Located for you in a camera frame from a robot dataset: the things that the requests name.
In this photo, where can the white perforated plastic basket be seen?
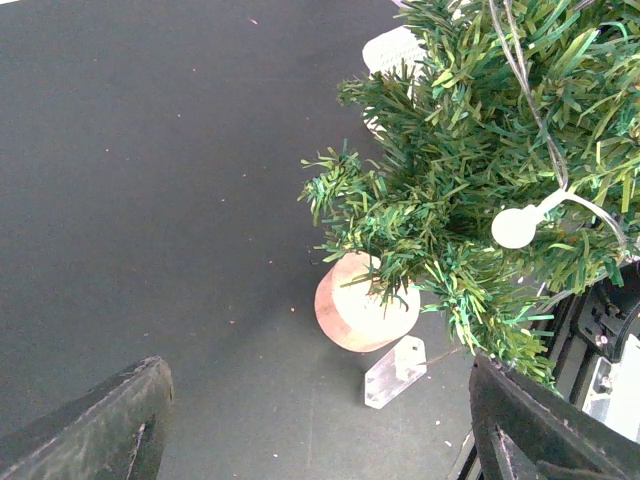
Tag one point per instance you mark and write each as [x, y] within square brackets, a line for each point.
[392, 52]

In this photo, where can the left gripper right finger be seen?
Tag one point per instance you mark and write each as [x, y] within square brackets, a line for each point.
[524, 431]

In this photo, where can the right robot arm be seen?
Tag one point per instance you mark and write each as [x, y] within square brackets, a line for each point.
[595, 348]

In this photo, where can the wooden tree base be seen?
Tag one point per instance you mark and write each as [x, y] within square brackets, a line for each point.
[354, 317]

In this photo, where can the small green christmas tree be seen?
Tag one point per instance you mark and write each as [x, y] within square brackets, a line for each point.
[519, 157]

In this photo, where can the clear battery box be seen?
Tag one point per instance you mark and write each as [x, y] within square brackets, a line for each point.
[398, 369]

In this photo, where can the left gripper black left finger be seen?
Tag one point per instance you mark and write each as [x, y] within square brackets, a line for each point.
[117, 430]

